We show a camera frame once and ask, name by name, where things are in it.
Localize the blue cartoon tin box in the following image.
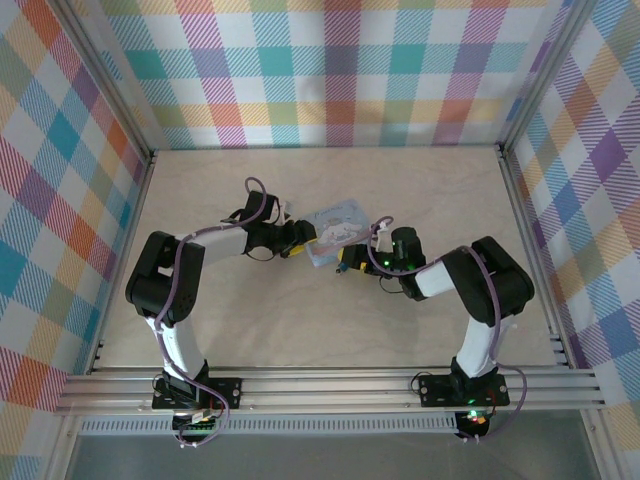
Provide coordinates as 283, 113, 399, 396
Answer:
298, 197, 372, 270

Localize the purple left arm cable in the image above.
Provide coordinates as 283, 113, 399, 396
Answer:
153, 177, 289, 449

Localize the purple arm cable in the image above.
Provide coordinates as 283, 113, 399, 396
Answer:
368, 215, 530, 444
153, 177, 289, 449

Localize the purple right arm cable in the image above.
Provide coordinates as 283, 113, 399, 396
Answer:
368, 215, 530, 444

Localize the aluminium side rail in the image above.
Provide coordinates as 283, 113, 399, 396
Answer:
497, 149, 579, 370
87, 152, 157, 375

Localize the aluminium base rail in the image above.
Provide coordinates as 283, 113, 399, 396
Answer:
54, 366, 609, 416

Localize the grey slotted cable duct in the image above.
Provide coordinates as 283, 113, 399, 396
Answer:
79, 412, 459, 435

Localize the aluminium corner post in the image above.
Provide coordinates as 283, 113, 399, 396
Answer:
498, 0, 597, 157
58, 0, 157, 164

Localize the aluminium frame leg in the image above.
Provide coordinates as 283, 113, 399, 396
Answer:
46, 413, 84, 480
581, 409, 615, 480

